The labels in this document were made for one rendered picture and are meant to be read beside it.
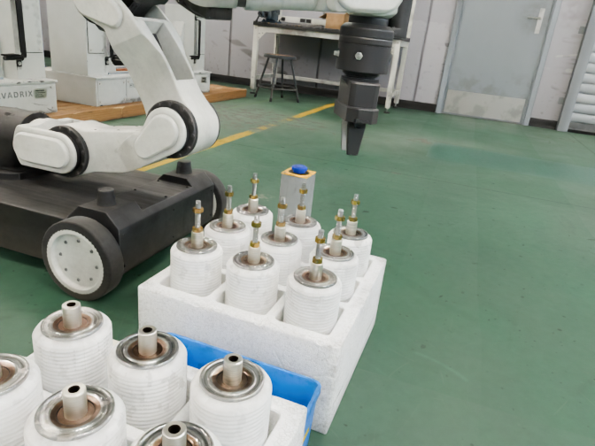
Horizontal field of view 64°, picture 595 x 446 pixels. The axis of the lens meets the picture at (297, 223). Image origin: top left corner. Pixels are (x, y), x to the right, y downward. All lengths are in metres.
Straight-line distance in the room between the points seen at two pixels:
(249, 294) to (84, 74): 2.82
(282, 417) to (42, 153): 1.04
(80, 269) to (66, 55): 2.51
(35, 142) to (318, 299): 0.95
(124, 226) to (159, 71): 0.38
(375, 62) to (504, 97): 5.08
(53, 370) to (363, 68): 0.62
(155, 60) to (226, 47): 5.34
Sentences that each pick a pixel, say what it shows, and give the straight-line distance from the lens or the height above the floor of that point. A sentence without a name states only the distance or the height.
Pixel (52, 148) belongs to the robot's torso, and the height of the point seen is 0.30.
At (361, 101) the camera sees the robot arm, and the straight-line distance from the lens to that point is 0.81.
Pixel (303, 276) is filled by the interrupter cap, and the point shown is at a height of 0.25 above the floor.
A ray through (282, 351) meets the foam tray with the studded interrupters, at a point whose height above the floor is 0.14.
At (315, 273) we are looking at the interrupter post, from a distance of 0.81.
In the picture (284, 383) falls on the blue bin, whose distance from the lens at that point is 0.83.
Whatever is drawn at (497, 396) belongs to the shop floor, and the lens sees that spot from 1.10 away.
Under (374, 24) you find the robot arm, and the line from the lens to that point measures 0.82.
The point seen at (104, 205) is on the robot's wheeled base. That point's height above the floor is 0.21.
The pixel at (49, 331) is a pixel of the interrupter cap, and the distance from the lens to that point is 0.70.
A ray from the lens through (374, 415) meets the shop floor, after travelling 0.96.
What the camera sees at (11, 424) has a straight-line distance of 0.63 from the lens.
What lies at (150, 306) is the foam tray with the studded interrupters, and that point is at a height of 0.15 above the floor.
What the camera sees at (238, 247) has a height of 0.22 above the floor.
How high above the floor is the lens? 0.63
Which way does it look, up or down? 21 degrees down
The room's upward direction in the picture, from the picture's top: 6 degrees clockwise
